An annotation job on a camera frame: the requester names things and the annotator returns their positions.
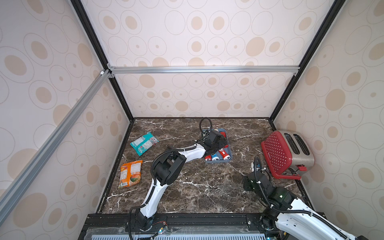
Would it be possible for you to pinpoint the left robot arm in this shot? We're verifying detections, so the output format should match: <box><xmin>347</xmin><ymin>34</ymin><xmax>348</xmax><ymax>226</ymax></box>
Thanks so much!
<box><xmin>131</xmin><ymin>130</ymin><xmax>228</xmax><ymax>231</ymax></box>

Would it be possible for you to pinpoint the blue flashlight white logo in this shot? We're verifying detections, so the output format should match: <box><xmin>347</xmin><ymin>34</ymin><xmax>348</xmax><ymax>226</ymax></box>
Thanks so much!
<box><xmin>212</xmin><ymin>154</ymin><xmax>220</xmax><ymax>161</ymax></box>

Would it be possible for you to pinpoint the blue plastic storage box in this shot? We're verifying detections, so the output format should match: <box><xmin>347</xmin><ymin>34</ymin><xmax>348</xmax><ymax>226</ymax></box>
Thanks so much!
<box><xmin>204</xmin><ymin>144</ymin><xmax>233</xmax><ymax>164</ymax></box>

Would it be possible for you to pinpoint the red and silver toaster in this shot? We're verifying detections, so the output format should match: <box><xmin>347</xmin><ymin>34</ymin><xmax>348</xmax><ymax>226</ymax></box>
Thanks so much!
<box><xmin>261</xmin><ymin>130</ymin><xmax>315</xmax><ymax>181</ymax></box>

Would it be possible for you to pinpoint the black front base frame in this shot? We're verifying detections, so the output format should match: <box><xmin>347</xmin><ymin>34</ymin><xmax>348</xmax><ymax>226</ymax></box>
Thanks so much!
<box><xmin>79</xmin><ymin>213</ymin><xmax>284</xmax><ymax>240</ymax></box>

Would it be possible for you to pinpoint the orange snack packet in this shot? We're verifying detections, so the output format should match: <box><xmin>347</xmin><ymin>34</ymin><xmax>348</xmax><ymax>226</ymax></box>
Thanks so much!
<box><xmin>119</xmin><ymin>161</ymin><xmax>143</xmax><ymax>188</ymax></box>

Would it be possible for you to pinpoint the teal snack packet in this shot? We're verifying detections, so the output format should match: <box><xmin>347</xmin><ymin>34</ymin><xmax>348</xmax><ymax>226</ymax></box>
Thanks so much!
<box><xmin>130</xmin><ymin>132</ymin><xmax>160</xmax><ymax>156</ymax></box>

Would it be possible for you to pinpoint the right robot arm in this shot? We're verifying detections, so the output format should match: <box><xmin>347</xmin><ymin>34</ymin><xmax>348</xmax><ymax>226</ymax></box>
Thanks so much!
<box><xmin>244</xmin><ymin>157</ymin><xmax>366</xmax><ymax>240</ymax></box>

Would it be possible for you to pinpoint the horizontal aluminium rail back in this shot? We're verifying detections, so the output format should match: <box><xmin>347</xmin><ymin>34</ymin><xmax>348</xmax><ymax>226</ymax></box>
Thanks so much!
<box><xmin>110</xmin><ymin>66</ymin><xmax>300</xmax><ymax>75</ymax></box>

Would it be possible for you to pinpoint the diagonal aluminium rail left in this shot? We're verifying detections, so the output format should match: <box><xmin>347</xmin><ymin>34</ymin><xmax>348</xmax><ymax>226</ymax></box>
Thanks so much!
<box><xmin>1</xmin><ymin>69</ymin><xmax>111</xmax><ymax>224</ymax></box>

